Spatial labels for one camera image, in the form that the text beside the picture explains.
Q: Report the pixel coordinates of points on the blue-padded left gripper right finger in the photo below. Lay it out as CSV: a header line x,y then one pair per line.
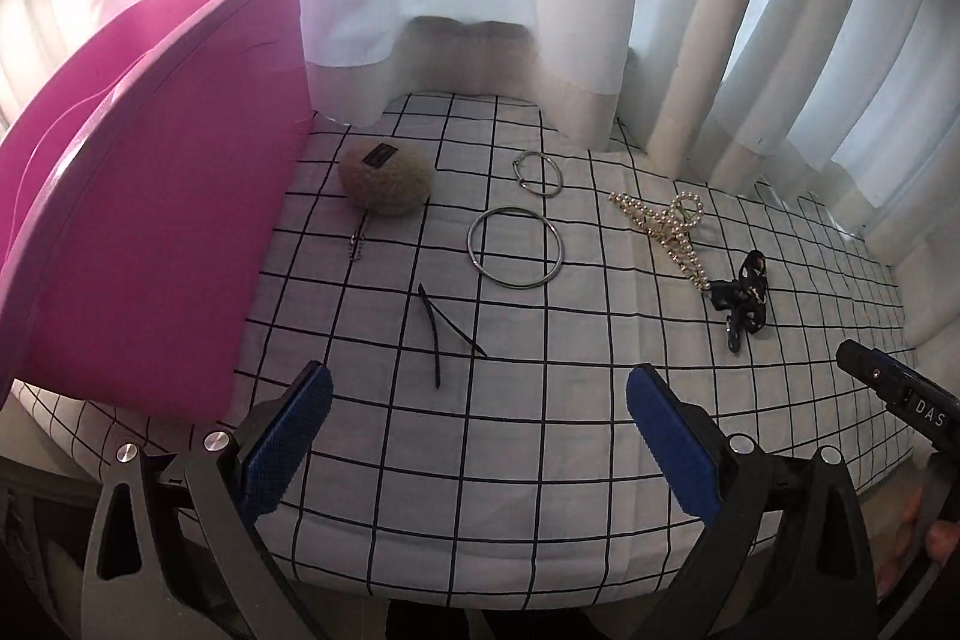
x,y
819,581

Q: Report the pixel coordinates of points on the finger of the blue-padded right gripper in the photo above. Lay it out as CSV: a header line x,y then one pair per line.
x,y
925,407

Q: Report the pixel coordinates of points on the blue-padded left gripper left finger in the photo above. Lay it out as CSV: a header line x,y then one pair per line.
x,y
174,551

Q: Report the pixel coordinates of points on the black polka dot bow clip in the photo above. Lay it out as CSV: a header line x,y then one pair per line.
x,y
743,299

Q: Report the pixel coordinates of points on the pearl hair claw clip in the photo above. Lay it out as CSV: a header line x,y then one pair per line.
x,y
670,227

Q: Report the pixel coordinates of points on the large silver bangle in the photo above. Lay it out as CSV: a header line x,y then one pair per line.
x,y
515,248

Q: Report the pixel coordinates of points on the beige fluffy hair clip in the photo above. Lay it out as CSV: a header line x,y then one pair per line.
x,y
385,178

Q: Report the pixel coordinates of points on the small silver hoop rings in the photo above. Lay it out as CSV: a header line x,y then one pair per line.
x,y
538,173

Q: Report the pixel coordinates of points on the small silver hair pin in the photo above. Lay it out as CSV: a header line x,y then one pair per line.
x,y
357,239

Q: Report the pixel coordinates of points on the pink plastic tub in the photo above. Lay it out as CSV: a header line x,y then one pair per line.
x,y
140,190

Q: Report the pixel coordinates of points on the white black grid bedsheet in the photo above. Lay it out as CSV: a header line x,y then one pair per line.
x,y
479,451

